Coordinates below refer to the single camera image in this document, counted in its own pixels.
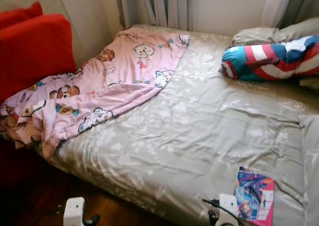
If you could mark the pink cartoon print blanket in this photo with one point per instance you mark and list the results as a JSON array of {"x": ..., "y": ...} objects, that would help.
[{"x": 129, "y": 71}]

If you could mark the bed with grey floral sheet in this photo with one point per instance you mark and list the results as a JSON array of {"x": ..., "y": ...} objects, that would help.
[{"x": 194, "y": 131}]

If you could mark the colourful comic book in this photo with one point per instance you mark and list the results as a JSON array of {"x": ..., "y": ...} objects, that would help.
[{"x": 254, "y": 196}]

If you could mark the blue red striped shield pillow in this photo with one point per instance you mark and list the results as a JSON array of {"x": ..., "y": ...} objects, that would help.
[{"x": 264, "y": 61}]

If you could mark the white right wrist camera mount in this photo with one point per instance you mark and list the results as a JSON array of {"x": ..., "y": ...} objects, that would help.
[{"x": 229, "y": 206}]

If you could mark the grey pillow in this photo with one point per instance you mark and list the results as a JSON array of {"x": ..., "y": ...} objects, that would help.
[{"x": 254, "y": 35}]

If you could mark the grey window curtain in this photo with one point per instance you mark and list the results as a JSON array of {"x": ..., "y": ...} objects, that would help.
[
  {"x": 154, "y": 6},
  {"x": 294, "y": 6}
]

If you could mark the large red mattress cushion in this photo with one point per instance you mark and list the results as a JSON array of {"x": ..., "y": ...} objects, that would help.
[{"x": 35, "y": 51}]

